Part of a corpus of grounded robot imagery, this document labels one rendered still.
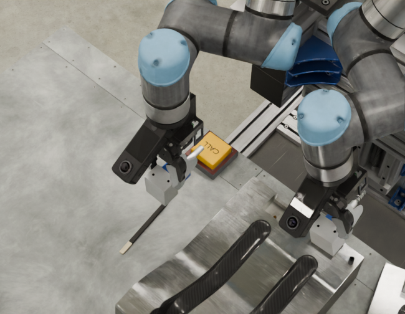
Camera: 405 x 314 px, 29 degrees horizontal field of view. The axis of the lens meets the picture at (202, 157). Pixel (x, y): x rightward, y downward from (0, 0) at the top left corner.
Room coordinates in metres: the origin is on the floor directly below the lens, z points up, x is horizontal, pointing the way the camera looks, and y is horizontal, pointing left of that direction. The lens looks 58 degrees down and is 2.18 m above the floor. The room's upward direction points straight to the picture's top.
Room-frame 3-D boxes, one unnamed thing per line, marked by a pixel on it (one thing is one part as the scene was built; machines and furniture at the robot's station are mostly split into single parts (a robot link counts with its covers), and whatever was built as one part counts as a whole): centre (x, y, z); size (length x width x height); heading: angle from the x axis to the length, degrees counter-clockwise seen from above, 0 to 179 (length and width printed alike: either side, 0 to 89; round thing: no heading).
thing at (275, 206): (0.70, -0.15, 0.87); 0.05 x 0.05 x 0.04; 49
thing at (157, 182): (0.76, 0.04, 0.93); 0.13 x 0.05 x 0.05; 138
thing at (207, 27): (0.84, 0.01, 1.25); 0.11 x 0.11 x 0.08; 72
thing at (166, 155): (0.75, 0.05, 1.09); 0.09 x 0.08 x 0.12; 139
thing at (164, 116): (0.75, 0.06, 1.17); 0.08 x 0.08 x 0.05
